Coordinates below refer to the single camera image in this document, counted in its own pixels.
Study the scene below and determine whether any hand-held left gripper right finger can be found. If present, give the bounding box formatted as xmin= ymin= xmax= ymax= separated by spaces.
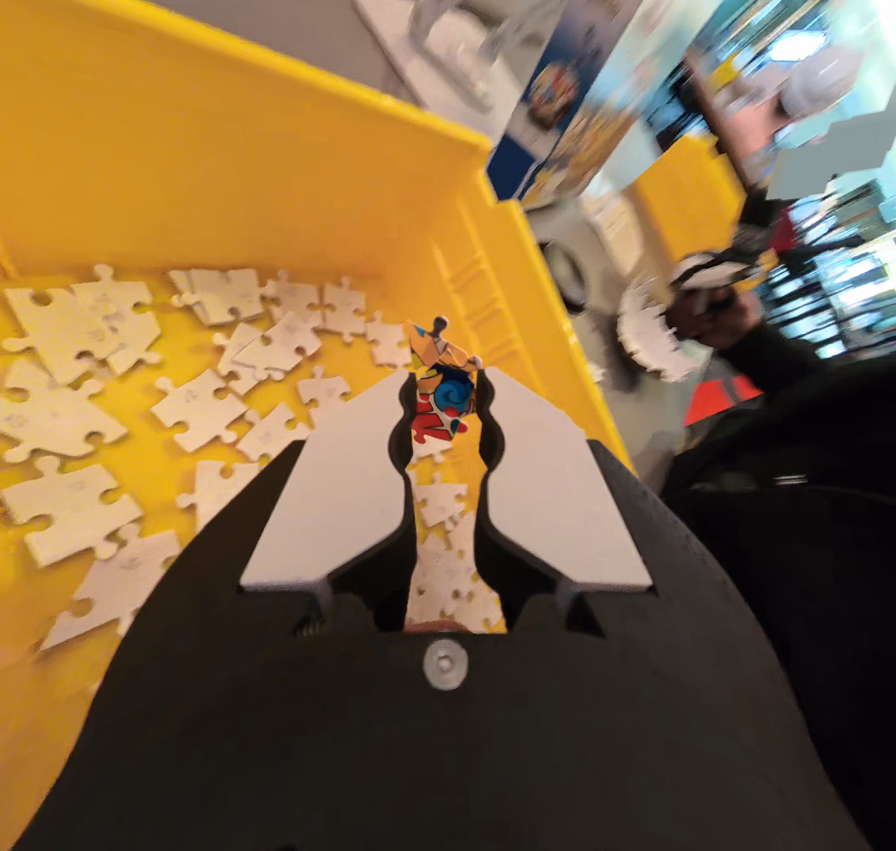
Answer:
xmin=475 ymin=365 xmax=655 ymax=635

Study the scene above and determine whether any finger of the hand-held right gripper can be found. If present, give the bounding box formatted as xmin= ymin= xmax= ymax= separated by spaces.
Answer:
xmin=671 ymin=251 xmax=744 ymax=274
xmin=673 ymin=270 xmax=753 ymax=293

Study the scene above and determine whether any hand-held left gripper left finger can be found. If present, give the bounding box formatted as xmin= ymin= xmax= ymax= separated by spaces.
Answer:
xmin=238 ymin=370 xmax=419 ymax=634

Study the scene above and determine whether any partly built puzzle ball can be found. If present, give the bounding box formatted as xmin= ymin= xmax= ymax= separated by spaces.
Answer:
xmin=616 ymin=273 xmax=701 ymax=384

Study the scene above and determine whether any colourful cartoon puzzle piece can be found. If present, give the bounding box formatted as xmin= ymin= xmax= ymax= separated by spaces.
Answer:
xmin=408 ymin=314 xmax=485 ymax=446

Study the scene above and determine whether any pile of white puzzle pieces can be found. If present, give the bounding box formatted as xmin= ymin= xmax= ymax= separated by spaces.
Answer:
xmin=0 ymin=263 xmax=505 ymax=652

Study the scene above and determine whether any yellow plastic bin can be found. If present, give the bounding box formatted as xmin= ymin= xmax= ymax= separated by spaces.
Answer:
xmin=0 ymin=0 xmax=634 ymax=831
xmin=626 ymin=130 xmax=749 ymax=271

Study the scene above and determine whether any person's right forearm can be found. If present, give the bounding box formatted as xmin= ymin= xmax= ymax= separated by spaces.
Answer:
xmin=721 ymin=326 xmax=896 ymax=446

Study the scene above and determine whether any blue puzzle box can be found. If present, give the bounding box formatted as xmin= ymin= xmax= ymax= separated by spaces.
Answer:
xmin=486 ymin=0 xmax=676 ymax=209

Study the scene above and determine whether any person's right hand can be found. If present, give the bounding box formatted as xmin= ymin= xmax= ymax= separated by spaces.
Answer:
xmin=665 ymin=288 xmax=764 ymax=349

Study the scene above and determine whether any white instruction sheet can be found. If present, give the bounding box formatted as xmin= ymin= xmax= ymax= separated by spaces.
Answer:
xmin=581 ymin=189 xmax=648 ymax=278

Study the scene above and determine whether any orange cloth with grey stripe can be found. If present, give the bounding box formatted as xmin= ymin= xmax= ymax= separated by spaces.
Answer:
xmin=682 ymin=375 xmax=765 ymax=428

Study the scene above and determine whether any person's black jacket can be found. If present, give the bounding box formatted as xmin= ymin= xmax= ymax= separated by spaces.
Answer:
xmin=658 ymin=357 xmax=896 ymax=851

